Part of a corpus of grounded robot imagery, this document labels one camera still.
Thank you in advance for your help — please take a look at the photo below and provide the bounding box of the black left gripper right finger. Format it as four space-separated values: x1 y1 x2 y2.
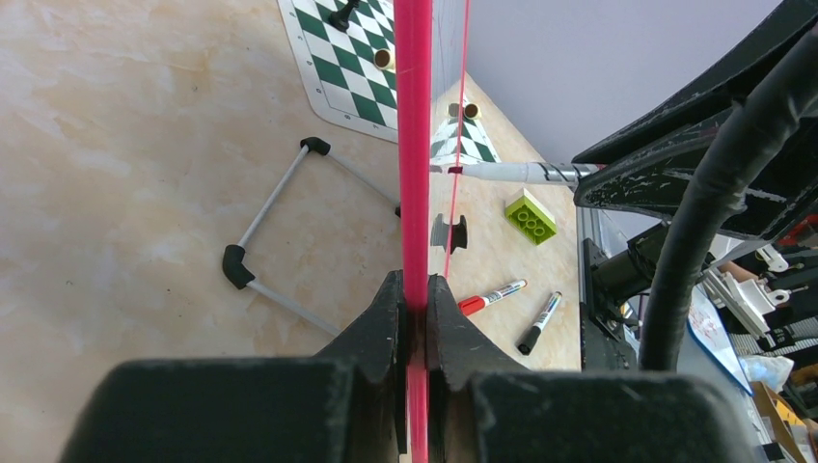
426 275 761 462

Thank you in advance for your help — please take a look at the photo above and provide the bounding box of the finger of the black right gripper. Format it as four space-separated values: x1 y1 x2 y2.
573 0 817 164
573 108 818 243

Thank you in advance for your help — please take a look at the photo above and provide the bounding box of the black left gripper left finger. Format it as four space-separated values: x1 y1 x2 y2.
61 271 406 462

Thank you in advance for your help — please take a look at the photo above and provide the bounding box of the purple cap whiteboard marker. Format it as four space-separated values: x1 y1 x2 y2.
430 161 605 186

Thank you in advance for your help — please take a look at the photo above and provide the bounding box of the pink framed whiteboard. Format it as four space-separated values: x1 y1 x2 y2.
395 1 471 462

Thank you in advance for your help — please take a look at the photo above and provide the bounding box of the black cap whiteboard marker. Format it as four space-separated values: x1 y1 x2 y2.
516 291 563 356

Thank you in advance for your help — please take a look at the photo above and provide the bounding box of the red cap whiteboard marker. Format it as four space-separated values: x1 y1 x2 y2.
457 279 528 316

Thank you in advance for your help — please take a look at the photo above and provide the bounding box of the green white toy brick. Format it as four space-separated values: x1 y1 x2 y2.
504 188 558 246

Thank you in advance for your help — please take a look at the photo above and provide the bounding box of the white chess piece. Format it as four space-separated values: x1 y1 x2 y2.
373 48 395 71

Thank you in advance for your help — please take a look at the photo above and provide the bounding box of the green white chessboard mat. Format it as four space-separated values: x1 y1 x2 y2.
279 1 500 165

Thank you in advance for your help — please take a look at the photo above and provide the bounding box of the black chess piece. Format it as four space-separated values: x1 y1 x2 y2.
328 0 360 33

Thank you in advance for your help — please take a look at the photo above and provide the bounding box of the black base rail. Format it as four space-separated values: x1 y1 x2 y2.
576 207 638 371

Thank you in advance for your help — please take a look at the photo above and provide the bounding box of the white wire whiteboard stand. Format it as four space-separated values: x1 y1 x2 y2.
221 136 401 338

